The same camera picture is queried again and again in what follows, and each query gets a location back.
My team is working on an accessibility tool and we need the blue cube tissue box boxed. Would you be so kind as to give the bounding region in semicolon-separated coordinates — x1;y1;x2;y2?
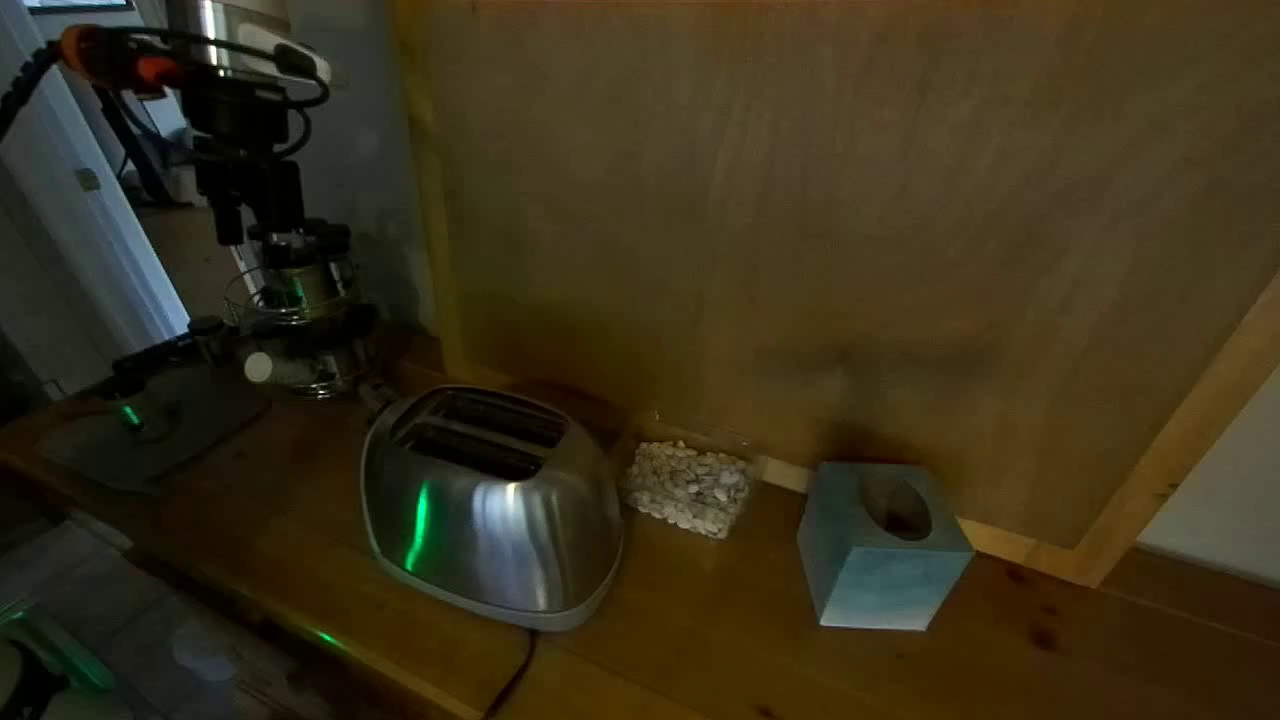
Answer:
792;454;975;636

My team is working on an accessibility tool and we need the black toaster power cable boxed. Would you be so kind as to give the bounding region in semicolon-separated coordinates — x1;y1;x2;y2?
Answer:
476;622;545;720

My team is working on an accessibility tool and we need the white spice bottle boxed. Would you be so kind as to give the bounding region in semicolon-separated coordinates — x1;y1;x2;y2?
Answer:
235;348;330;392

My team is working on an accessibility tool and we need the dark grey mat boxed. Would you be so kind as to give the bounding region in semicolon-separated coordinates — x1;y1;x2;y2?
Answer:
35;355;279;501

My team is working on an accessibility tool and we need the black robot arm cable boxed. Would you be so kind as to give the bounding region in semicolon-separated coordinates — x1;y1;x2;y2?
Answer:
131;24;337;115

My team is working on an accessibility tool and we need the plywood back board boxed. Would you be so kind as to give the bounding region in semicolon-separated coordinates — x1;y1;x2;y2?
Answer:
387;0;1280;590

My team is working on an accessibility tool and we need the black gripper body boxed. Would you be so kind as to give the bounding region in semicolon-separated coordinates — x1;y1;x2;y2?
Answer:
182;71;313;182

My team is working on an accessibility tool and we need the stainless steel toaster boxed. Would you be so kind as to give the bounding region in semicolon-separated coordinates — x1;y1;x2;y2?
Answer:
356;378;634;636

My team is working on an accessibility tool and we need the spice jar black lid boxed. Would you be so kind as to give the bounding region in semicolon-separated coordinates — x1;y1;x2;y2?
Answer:
266;214;361;321

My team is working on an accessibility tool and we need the metal robot mounting table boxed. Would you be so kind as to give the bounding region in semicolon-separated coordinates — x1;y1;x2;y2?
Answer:
0;512;353;720

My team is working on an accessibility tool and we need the white crumpled sponge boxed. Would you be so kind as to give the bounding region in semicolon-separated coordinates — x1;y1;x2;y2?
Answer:
619;435;761;542

